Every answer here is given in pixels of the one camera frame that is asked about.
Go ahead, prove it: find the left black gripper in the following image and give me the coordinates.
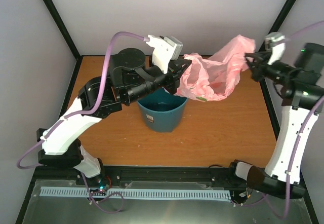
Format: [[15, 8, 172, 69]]
[[125, 54, 192, 103]]

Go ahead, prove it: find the pink plastic trash bag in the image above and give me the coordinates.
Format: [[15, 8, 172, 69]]
[[176, 35, 256, 102]]

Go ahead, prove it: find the teal plastic trash bin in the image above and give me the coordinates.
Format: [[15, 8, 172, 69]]
[[137, 88, 188, 133]]

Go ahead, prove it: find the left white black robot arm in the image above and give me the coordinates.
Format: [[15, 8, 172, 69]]
[[37, 48, 191, 185]]

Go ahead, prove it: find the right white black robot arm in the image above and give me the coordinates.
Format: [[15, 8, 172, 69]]
[[231, 43, 323, 199]]

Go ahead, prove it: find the label sticker on bin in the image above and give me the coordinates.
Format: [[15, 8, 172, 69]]
[[146, 114, 154, 123]]

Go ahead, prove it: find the small lit circuit board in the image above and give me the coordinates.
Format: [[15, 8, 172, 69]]
[[98, 176, 112, 192]]

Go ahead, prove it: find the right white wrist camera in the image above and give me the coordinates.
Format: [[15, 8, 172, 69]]
[[264, 32, 286, 65]]

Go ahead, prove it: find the right black frame post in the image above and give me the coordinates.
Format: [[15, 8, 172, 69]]
[[268, 0, 309, 36]]

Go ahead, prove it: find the black frame post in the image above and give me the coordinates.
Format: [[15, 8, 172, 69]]
[[268, 0, 309, 36], [43, 0, 81, 60]]

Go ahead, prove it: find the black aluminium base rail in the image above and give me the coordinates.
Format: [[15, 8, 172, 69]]
[[31, 165, 244, 192]]

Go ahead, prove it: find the light blue cable duct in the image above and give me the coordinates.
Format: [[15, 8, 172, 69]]
[[39, 186, 231, 202]]

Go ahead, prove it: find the left black frame post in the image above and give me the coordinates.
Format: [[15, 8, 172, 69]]
[[43, 0, 81, 60]]

